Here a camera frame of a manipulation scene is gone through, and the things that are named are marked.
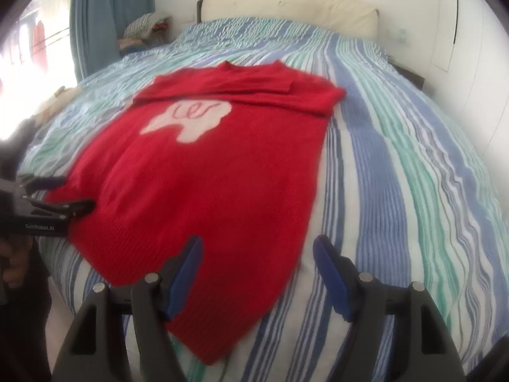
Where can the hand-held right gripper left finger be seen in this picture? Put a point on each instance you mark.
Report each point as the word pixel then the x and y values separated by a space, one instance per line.
pixel 186 276

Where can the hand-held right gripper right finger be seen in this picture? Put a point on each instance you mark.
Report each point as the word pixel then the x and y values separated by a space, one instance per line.
pixel 333 278

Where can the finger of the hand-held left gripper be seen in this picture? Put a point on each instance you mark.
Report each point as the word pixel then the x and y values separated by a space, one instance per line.
pixel 45 183
pixel 73 208

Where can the red knit sweater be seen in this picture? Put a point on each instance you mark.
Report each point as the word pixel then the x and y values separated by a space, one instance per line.
pixel 206 175

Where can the pile of mixed clothes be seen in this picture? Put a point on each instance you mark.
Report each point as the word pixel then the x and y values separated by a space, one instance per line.
pixel 145 28

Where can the person's left hand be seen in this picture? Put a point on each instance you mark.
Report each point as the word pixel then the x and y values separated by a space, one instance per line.
pixel 14 264

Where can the person's dark clothing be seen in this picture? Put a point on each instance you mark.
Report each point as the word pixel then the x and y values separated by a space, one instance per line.
pixel 30 326

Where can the bed with striped blanket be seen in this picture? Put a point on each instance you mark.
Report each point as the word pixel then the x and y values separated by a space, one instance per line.
pixel 397 175

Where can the red hanging garment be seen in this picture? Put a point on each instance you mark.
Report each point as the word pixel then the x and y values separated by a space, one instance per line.
pixel 38 38

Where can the blue curtain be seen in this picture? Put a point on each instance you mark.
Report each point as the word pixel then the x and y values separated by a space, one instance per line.
pixel 107 20

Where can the cream padded headboard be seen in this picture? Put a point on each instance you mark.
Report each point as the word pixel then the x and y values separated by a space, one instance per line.
pixel 290 8

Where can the white wardrobe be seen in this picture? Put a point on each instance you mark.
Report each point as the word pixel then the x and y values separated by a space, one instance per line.
pixel 473 39

